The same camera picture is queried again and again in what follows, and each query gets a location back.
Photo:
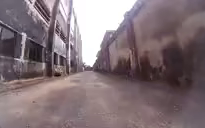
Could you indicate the utility pole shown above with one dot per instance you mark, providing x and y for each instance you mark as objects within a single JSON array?
[
  {"x": 68, "y": 50},
  {"x": 51, "y": 50}
]

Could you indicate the brown-grey dirt road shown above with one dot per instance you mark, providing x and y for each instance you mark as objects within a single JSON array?
[{"x": 90, "y": 100}]

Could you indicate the stained dark concrete wall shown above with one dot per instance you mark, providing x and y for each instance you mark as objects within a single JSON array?
[{"x": 163, "y": 33}]

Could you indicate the grey concrete building with windows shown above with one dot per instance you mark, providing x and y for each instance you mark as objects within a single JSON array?
[{"x": 10, "y": 16}]

